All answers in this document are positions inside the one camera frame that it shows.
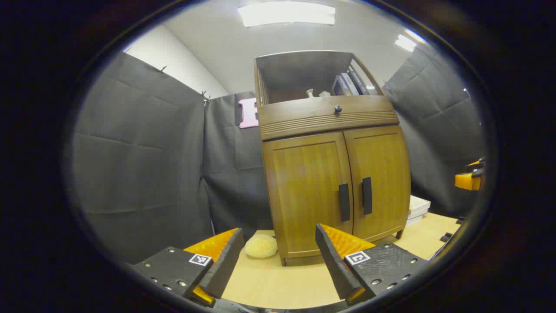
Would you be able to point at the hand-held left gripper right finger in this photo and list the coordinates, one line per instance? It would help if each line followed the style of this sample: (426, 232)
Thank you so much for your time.
(332, 265)

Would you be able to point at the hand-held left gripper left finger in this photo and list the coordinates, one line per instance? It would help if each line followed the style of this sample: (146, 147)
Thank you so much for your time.
(226, 265)

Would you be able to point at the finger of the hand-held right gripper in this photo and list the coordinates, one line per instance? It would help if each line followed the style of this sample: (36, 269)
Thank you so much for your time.
(469, 181)
(475, 165)

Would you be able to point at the wooden cabinet door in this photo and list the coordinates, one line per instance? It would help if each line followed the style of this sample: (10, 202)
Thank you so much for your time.
(308, 191)
(382, 174)

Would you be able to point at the wooden double-door shoe cabinet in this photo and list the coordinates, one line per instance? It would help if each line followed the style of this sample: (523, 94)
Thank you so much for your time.
(299, 71)

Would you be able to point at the round pale yellow cushion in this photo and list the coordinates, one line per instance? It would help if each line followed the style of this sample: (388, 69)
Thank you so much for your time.
(260, 246)

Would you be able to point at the stack of white boards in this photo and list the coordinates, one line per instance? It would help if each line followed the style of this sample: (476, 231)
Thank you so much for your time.
(418, 208)

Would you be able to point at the black backdrop cloth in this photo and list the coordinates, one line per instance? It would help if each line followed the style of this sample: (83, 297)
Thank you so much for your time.
(139, 165)

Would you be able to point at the small ceiling light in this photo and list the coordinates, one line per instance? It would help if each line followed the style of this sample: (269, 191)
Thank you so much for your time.
(406, 42)

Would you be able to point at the dark hardcover book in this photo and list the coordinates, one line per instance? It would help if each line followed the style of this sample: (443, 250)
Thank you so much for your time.
(339, 87)
(358, 81)

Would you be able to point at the grey hardcover book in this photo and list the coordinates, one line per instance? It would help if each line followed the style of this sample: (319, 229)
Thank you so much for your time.
(349, 84)

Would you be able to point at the wooden drawer with black knob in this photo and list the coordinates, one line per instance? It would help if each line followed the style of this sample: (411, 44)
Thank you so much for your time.
(295, 114)

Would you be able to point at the large rectangular ceiling light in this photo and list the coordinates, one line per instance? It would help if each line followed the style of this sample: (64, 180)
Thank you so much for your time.
(286, 14)

